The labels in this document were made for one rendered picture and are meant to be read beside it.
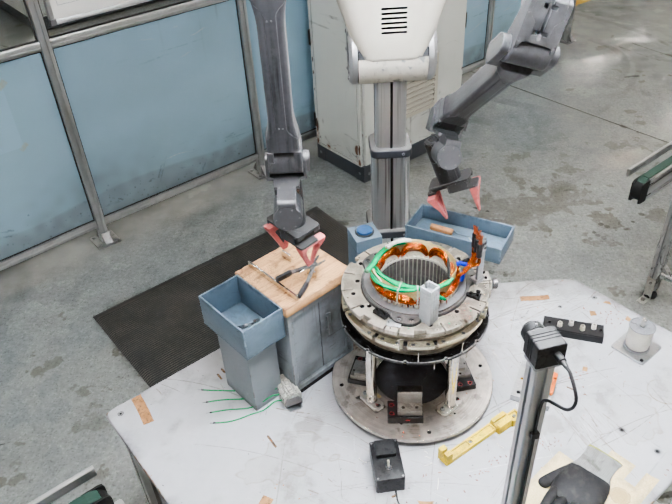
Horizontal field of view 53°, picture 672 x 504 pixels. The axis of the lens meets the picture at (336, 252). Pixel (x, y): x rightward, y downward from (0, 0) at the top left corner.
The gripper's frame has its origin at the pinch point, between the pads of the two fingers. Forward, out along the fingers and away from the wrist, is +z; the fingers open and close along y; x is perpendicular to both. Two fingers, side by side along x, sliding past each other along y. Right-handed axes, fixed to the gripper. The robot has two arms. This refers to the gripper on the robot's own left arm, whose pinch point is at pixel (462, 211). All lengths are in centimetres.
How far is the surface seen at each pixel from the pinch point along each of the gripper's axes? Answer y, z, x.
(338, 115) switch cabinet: -101, 13, 202
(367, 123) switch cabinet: -84, 20, 192
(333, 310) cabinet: -31.0, 5.7, -24.4
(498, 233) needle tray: 5.5, 10.4, 4.2
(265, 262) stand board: -42.5, -10.3, -23.3
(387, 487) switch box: -21, 33, -55
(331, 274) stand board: -27.3, -3.6, -24.3
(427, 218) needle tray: -11.8, 3.3, 8.5
